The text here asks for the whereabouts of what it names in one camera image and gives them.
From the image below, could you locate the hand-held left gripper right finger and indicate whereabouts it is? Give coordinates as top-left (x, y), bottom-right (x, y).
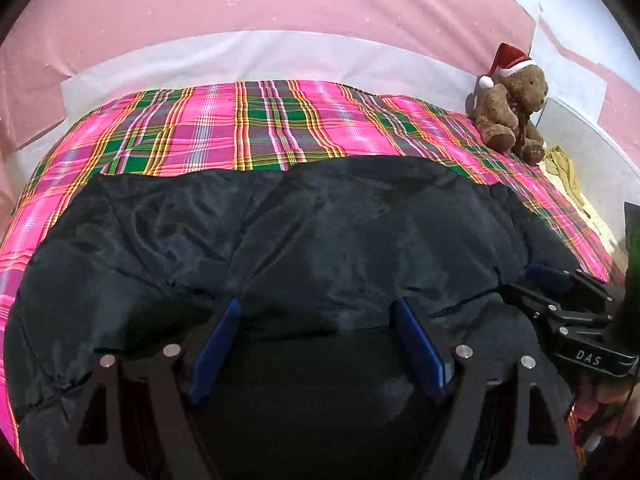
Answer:
top-left (392, 299), bottom-right (581, 480)

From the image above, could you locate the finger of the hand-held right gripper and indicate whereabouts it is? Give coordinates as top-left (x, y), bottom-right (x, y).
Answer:
top-left (525, 264), bottom-right (618, 311)
top-left (500, 282), bottom-right (613, 333)

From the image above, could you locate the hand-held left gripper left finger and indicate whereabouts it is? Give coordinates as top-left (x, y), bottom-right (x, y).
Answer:
top-left (35, 299), bottom-right (242, 480)

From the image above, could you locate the black puffer jacket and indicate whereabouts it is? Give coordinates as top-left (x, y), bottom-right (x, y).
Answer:
top-left (2, 155), bottom-right (586, 480)

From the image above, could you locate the person's right hand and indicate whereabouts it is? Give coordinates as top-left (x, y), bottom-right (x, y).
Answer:
top-left (575, 372), bottom-right (640, 443)

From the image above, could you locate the person's dark clothing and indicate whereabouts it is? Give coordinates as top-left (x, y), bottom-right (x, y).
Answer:
top-left (575, 410), bottom-right (640, 480)

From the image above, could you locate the yellow cloth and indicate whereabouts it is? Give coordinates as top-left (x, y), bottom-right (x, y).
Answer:
top-left (544, 145), bottom-right (601, 221)

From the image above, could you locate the white board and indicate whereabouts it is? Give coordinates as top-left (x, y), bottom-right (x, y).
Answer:
top-left (530, 97), bottom-right (640, 241)

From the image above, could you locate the brown teddy bear santa hat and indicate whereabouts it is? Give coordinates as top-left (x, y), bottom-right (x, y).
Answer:
top-left (466, 42), bottom-right (549, 166)

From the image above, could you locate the pink green plaid blanket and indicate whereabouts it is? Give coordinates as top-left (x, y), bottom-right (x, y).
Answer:
top-left (0, 80), bottom-right (626, 466)

